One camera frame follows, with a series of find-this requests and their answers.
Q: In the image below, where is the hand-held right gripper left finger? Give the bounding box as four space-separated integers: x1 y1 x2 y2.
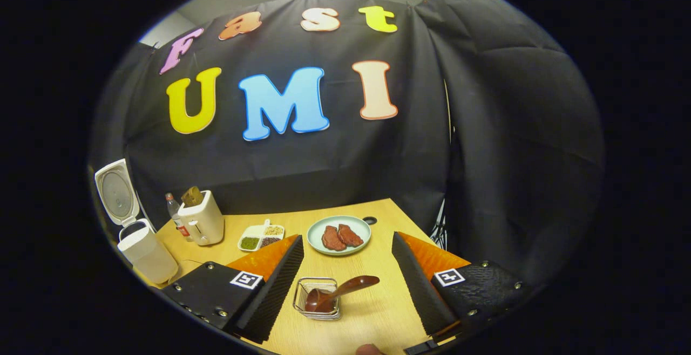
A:
161 234 305 344

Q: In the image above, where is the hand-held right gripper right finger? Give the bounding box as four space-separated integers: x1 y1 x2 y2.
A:
391 230 533 352

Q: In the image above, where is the metal wire chopstick holder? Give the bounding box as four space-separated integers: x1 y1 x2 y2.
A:
292 277 342 322

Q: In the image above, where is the brown wooden spoon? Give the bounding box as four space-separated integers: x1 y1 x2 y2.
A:
303 275 381 313

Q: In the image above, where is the white rice cooker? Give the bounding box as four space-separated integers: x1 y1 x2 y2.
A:
94 159 179 285

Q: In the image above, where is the white divided condiment dish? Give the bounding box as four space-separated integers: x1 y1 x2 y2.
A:
237 219 286 252

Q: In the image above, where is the pale green plate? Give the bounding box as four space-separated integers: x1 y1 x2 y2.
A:
306 215 372 257

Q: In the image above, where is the red meat piece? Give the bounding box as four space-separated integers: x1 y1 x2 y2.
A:
321 225 348 252
337 223 365 248

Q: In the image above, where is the white toaster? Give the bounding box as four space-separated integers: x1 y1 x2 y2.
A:
177 190 225 247

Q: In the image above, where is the clear water bottle red label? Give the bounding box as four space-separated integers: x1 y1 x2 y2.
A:
164 192 191 242

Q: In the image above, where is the black backdrop cloth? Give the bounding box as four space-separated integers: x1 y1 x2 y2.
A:
86 0 605 291

